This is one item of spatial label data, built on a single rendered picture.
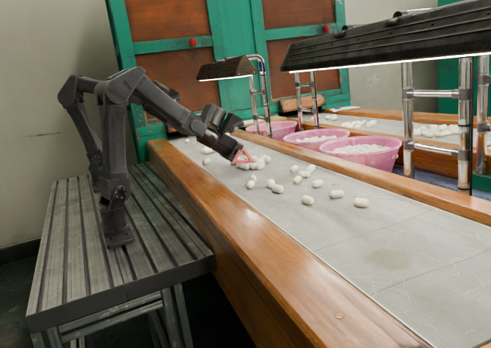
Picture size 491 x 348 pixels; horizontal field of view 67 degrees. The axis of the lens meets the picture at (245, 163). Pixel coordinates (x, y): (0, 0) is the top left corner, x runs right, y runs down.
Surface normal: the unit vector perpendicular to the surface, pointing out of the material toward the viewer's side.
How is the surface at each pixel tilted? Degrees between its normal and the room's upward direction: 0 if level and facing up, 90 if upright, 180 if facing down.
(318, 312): 0
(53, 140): 90
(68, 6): 90
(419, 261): 0
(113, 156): 87
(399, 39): 58
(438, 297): 0
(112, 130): 90
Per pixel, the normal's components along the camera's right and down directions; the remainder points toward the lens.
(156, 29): 0.35, 0.18
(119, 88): 0.64, 0.11
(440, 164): -0.93, 0.20
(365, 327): -0.13, -0.96
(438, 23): -0.86, -0.32
